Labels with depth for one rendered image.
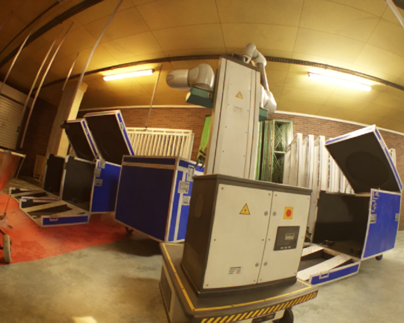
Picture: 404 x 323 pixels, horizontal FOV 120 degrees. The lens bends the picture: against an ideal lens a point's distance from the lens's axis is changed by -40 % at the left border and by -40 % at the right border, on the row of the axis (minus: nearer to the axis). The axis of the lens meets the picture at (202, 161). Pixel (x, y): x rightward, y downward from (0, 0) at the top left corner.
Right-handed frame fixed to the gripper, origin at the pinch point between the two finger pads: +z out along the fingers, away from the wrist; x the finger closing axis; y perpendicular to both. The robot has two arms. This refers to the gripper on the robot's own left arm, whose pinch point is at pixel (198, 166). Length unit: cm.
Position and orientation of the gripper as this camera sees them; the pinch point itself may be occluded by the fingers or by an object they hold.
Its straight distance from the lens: 210.1
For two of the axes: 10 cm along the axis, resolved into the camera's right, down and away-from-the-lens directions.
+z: -5.1, 8.5, 1.4
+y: 6.6, 4.9, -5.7
